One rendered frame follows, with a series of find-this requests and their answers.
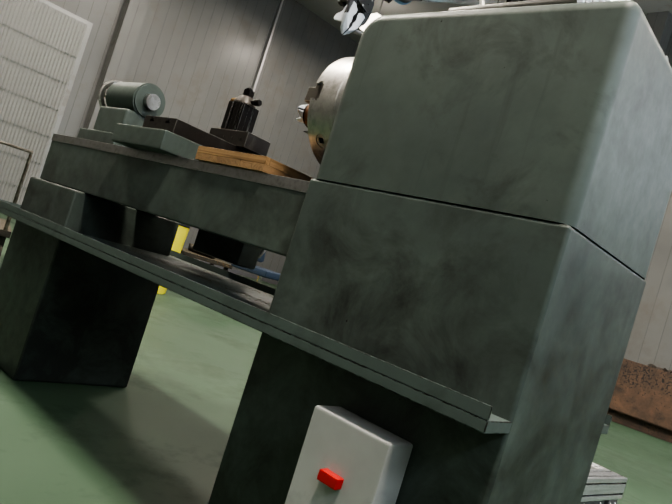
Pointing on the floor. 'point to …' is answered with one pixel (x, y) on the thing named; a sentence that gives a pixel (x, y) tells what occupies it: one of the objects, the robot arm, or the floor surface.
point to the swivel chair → (261, 273)
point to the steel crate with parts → (643, 399)
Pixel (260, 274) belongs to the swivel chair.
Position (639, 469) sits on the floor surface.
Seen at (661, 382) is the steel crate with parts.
